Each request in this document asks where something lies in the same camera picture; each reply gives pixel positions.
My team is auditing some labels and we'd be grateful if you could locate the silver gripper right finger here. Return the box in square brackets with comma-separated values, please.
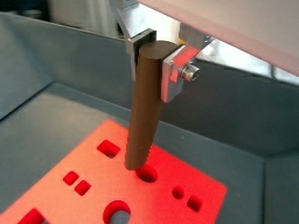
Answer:
[161, 24, 213, 103]

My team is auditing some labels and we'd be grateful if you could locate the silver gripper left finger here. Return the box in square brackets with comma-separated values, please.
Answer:
[109, 0, 156, 79]

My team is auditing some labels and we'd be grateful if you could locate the brown oval peg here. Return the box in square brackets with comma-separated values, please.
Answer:
[125, 41, 176, 170]

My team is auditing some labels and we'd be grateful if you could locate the red shape sorting board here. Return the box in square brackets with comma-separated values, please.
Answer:
[0, 120, 226, 224]

